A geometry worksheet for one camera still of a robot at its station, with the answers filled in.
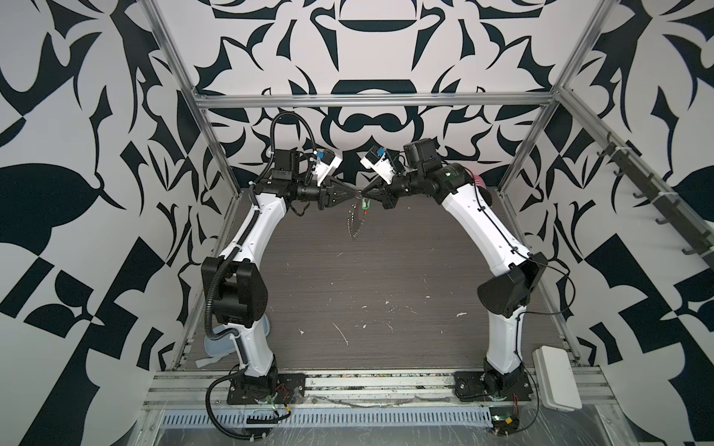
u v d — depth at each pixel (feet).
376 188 2.28
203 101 3.02
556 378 2.38
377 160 2.13
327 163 2.25
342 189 2.42
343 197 2.44
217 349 2.53
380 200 2.35
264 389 2.21
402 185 2.16
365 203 2.53
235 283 1.56
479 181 3.85
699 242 1.63
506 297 1.64
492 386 2.18
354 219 2.49
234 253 1.60
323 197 2.28
